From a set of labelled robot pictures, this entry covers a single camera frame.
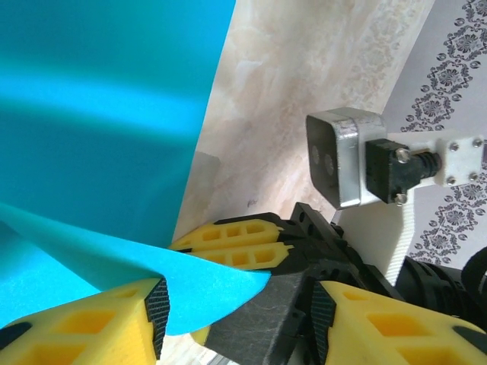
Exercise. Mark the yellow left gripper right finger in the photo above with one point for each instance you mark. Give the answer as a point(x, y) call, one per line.
point(399, 331)

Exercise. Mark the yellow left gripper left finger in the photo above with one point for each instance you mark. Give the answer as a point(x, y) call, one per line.
point(76, 334)

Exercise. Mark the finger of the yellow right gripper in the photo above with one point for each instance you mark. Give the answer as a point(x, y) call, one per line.
point(232, 232)
point(247, 256)

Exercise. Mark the blue paper sheet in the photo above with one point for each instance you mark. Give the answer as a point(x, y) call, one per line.
point(95, 152)

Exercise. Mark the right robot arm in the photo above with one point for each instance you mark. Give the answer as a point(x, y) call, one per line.
point(437, 281)

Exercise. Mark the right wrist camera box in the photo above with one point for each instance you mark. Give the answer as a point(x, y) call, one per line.
point(342, 159)

